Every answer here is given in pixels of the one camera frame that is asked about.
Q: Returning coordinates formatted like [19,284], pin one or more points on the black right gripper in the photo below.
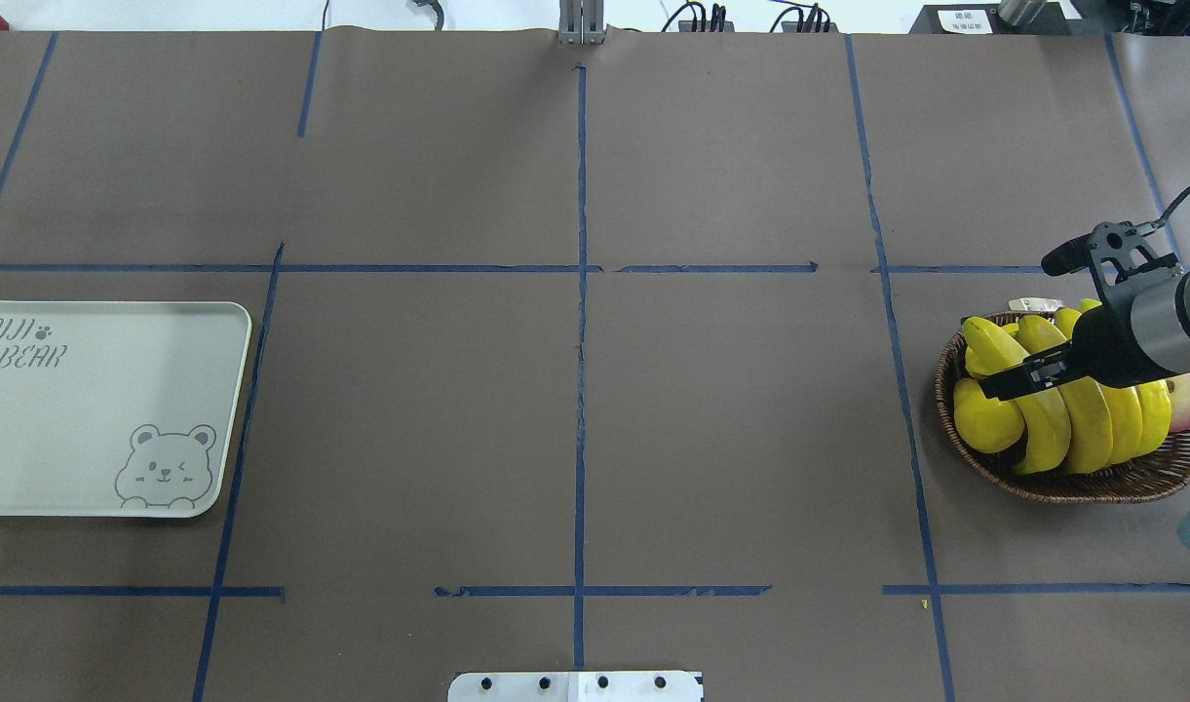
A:
[1107,343]

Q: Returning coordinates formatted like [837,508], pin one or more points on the yellow banana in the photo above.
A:
[1048,429]
[1123,404]
[1156,413]
[1091,438]

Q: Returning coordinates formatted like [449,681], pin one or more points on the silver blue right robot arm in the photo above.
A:
[1140,332]

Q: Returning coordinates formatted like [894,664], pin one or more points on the brown wicker basket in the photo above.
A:
[1155,475]

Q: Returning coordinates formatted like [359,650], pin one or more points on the paper price tag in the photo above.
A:
[1034,305]

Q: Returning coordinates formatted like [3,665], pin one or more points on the yellow lemon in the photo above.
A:
[984,424]

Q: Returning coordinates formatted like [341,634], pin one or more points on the white bear print tray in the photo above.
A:
[117,408]

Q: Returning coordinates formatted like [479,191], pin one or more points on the aluminium frame post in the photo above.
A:
[581,22]

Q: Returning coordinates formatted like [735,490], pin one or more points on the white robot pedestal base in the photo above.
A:
[647,685]

